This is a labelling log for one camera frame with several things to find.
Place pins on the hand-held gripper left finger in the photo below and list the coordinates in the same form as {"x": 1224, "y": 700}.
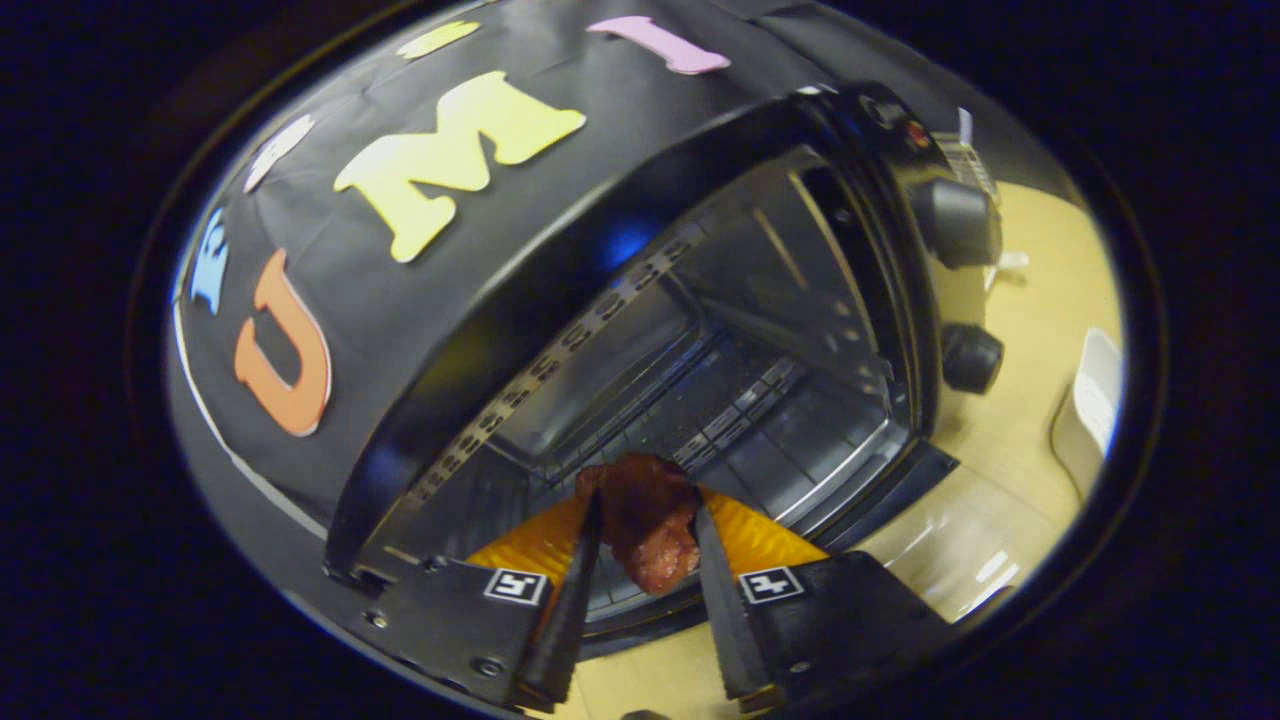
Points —
{"x": 570, "y": 620}

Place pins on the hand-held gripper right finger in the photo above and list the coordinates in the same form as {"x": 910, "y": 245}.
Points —
{"x": 722, "y": 620}

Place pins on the brown meat piece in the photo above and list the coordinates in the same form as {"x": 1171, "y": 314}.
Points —
{"x": 650, "y": 520}

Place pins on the black toaster oven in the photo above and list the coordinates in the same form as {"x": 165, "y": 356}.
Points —
{"x": 780, "y": 330}

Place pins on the small white rectangular tray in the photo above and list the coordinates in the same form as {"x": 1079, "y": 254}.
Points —
{"x": 1090, "y": 410}

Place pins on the white divided dish with grains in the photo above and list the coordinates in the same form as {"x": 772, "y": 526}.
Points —
{"x": 1008, "y": 265}

